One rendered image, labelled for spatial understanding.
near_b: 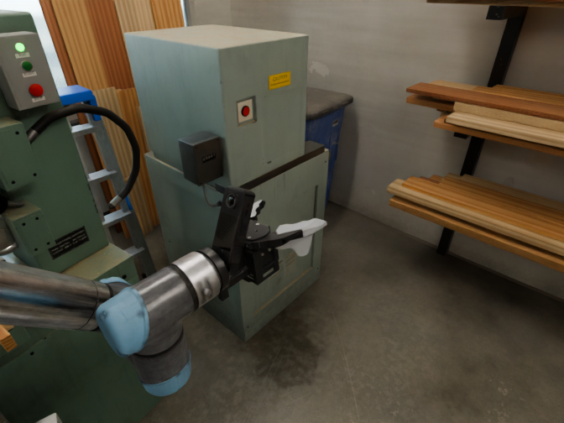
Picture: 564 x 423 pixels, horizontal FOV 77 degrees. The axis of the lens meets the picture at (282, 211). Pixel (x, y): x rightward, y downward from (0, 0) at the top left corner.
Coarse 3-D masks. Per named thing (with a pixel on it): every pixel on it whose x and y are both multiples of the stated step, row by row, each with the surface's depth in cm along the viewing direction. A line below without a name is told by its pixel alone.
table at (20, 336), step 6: (12, 330) 83; (18, 330) 84; (24, 330) 86; (12, 336) 83; (18, 336) 85; (24, 336) 86; (18, 342) 85; (0, 348) 82; (0, 354) 82; (6, 354) 84
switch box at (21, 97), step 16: (16, 32) 84; (32, 32) 84; (0, 48) 78; (32, 48) 83; (0, 64) 79; (16, 64) 81; (32, 64) 84; (0, 80) 83; (16, 80) 82; (32, 80) 85; (48, 80) 88; (16, 96) 83; (32, 96) 86; (48, 96) 89
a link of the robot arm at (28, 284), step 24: (0, 264) 43; (0, 288) 41; (24, 288) 44; (48, 288) 46; (72, 288) 49; (96, 288) 53; (120, 288) 58; (0, 312) 42; (24, 312) 44; (48, 312) 46; (72, 312) 49
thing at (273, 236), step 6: (270, 234) 56; (276, 234) 56; (282, 234) 56; (288, 234) 55; (294, 234) 56; (300, 234) 57; (264, 240) 54; (270, 240) 54; (276, 240) 55; (282, 240) 56; (288, 240) 55; (270, 246) 55; (276, 246) 55
